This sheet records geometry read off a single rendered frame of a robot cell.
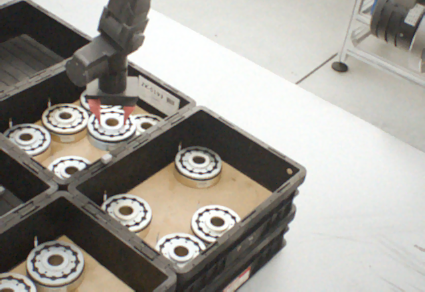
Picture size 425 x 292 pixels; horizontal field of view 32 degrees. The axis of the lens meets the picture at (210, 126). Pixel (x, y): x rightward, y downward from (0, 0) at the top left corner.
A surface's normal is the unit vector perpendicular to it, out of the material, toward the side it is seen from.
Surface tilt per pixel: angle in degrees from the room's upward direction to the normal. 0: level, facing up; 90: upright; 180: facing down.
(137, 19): 106
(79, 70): 92
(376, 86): 0
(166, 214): 0
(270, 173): 90
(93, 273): 0
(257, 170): 90
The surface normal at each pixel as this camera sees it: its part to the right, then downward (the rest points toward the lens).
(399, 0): -0.61, 0.43
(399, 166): 0.12, -0.77
